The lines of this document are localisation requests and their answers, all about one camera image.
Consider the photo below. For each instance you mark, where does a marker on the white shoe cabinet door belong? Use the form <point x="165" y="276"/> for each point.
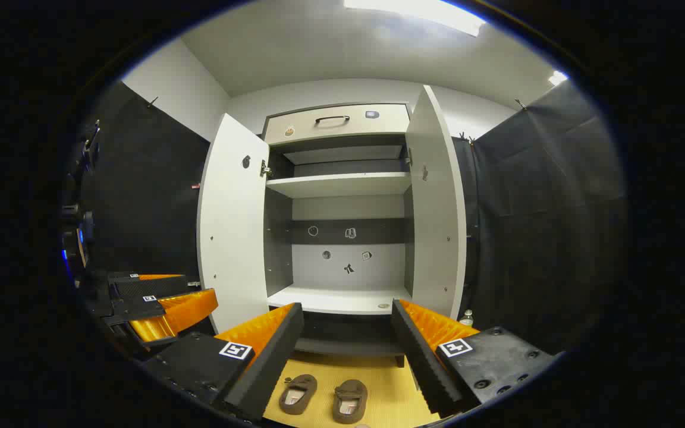
<point x="434" y="226"/>
<point x="232" y="226"/>

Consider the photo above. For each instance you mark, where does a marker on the brown fuzzy shoe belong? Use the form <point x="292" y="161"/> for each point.
<point x="298" y="386"/>
<point x="349" y="389"/>

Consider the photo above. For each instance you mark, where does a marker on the white cabinet drawer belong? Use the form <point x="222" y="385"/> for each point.
<point x="378" y="128"/>

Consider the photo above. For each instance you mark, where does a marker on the white and grey shoe cabinet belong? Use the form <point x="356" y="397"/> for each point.
<point x="342" y="208"/>

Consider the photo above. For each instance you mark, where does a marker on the ceiling light panel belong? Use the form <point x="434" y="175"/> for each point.
<point x="558" y="78"/>
<point x="420" y="13"/>

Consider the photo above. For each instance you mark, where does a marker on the white cabinet shelf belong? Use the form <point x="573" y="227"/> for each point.
<point x="336" y="185"/>

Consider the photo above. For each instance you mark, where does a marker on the clear plastic bottle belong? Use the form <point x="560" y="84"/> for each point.
<point x="467" y="320"/>

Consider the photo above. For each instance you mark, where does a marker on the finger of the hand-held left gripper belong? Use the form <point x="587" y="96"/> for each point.
<point x="152" y="288"/>
<point x="176" y="315"/>

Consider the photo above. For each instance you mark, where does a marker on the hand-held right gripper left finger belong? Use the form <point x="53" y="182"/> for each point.
<point x="271" y="362"/>

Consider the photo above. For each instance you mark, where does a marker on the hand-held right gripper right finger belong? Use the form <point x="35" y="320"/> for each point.
<point x="423" y="362"/>

